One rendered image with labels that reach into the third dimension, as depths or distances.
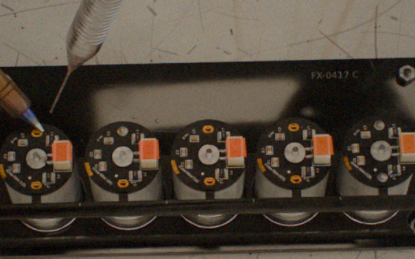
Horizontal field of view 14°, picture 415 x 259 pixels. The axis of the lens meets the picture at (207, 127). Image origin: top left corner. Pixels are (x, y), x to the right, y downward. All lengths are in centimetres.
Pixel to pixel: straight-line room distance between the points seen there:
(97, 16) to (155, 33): 15
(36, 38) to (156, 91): 5
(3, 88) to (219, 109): 10
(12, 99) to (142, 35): 10
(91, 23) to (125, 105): 12
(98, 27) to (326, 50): 16
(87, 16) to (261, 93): 14
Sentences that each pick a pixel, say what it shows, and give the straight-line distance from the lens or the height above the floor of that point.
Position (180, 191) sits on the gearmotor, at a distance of 57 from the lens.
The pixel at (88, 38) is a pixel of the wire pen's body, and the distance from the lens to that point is 51.
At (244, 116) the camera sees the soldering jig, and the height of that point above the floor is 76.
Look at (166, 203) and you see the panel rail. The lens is 55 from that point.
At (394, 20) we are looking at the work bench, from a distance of 65.
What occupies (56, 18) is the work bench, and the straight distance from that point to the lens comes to 65.
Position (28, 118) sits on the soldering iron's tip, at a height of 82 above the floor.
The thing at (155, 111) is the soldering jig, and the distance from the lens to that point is 62.
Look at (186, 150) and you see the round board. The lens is 56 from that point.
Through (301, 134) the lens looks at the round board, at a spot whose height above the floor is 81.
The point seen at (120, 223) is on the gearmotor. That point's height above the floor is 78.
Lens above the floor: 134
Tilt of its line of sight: 70 degrees down
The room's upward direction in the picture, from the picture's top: straight up
